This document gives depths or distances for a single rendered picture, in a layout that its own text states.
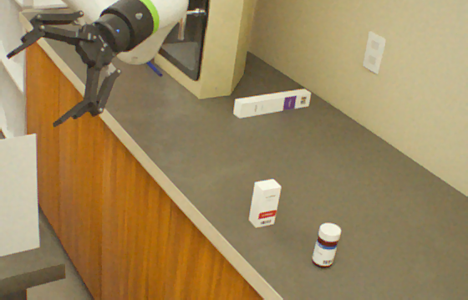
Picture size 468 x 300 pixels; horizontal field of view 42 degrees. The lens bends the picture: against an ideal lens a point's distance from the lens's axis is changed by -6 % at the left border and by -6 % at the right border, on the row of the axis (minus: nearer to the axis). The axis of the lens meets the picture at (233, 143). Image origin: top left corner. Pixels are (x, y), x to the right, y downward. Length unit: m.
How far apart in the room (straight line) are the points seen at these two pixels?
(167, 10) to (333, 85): 1.00
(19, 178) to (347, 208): 0.77
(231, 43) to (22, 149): 0.95
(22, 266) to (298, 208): 0.64
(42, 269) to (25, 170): 0.20
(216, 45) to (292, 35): 0.42
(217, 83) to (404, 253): 0.85
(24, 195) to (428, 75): 1.13
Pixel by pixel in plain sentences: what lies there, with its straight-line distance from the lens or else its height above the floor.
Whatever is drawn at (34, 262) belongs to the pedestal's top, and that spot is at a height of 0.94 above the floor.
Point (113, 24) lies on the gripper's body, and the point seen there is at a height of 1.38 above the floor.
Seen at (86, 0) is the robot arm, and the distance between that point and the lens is 1.37.
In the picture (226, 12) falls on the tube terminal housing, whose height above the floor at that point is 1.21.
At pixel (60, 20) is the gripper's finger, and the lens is 1.12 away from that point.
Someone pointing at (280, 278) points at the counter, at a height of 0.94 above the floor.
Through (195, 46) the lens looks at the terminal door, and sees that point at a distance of 1.94.
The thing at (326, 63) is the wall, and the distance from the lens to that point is 2.14.
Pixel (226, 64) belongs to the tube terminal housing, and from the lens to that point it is 1.97.
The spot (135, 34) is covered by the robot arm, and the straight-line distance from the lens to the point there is 1.17.
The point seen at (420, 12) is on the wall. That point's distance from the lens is 1.83.
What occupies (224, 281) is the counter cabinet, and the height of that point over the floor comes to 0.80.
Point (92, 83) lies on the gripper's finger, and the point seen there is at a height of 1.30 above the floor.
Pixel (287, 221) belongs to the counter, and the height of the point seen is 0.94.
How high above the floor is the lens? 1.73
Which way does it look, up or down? 27 degrees down
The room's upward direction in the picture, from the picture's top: 8 degrees clockwise
